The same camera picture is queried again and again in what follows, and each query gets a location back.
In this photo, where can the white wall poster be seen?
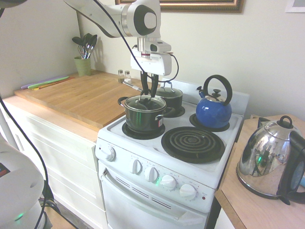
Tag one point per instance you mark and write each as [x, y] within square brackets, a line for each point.
[295, 6]

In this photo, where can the glass pepper shaker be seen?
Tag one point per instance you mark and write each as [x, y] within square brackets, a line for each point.
[120, 75]

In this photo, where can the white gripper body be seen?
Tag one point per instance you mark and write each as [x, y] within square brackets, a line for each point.
[155, 64]

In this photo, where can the white burner knob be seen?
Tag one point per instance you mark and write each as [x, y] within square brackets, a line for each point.
[137, 166]
[168, 182]
[188, 190]
[151, 174]

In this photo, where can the black pot with red label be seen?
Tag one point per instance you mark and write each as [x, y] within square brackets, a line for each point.
[143, 121]

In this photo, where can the green knife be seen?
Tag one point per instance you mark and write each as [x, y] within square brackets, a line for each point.
[47, 83]

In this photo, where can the orange knife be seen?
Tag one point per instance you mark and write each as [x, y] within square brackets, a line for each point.
[59, 82]

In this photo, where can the white electric stove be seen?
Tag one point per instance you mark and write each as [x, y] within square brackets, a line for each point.
[143, 202]

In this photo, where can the wooden butcher block board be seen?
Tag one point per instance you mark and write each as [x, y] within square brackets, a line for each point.
[71, 95]

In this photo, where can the blue whistling kettle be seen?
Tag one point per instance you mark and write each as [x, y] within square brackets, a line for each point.
[213, 112]

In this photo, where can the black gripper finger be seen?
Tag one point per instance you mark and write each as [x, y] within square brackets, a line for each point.
[155, 83]
[143, 82]

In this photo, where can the steel electric kettle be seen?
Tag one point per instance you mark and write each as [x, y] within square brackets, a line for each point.
[262, 157]

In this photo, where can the metal whisk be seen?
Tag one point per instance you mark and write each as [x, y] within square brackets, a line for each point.
[82, 51]

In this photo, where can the glass salt shaker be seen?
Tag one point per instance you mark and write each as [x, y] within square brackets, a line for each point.
[127, 74]

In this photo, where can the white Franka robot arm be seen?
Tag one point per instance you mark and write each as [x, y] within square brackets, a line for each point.
[114, 16]

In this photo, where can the gold framed painting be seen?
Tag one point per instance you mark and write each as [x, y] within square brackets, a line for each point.
[202, 7]

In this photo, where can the large black coil burner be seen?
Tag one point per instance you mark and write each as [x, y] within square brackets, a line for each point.
[193, 145]

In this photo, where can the black kitchen spoon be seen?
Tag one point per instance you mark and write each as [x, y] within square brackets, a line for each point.
[87, 38]
[93, 40]
[76, 40]

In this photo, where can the white oven knob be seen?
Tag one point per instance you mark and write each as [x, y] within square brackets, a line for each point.
[109, 153]

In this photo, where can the black stove burner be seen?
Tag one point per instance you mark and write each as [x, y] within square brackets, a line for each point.
[143, 135]
[179, 114]
[194, 122]

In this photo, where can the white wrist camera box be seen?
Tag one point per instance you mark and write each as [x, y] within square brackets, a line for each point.
[162, 46]

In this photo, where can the green utensil cup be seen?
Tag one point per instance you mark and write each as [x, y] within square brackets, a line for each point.
[82, 68]

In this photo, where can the white kitchen cabinet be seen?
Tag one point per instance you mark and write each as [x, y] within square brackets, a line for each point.
[59, 155]

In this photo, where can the colourful flat utensils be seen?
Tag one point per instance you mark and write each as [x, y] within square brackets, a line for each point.
[43, 82]

